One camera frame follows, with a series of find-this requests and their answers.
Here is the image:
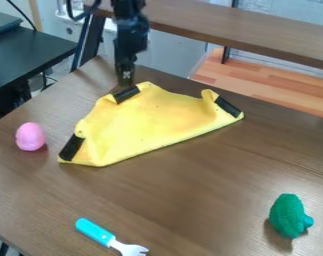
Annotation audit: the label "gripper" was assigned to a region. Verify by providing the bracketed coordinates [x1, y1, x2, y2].
[111, 14, 152, 87]

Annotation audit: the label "yellow cloth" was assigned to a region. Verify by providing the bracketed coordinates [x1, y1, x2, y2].
[56, 80, 246, 168]

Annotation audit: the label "black desk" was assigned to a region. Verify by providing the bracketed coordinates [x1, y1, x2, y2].
[0, 9, 79, 125]

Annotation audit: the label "pink toy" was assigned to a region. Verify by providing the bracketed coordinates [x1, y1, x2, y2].
[14, 121, 48, 152]

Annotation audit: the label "brown wooden bench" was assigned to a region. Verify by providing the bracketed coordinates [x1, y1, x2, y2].
[70, 0, 323, 73]

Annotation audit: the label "green toy broccoli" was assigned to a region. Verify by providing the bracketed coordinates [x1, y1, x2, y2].
[267, 193, 315, 240]

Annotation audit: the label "black cable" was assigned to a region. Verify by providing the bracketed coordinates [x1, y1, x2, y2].
[6, 0, 39, 32]

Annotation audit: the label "teal-handled toy fork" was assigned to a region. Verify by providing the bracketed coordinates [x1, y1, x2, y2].
[74, 217, 151, 256]

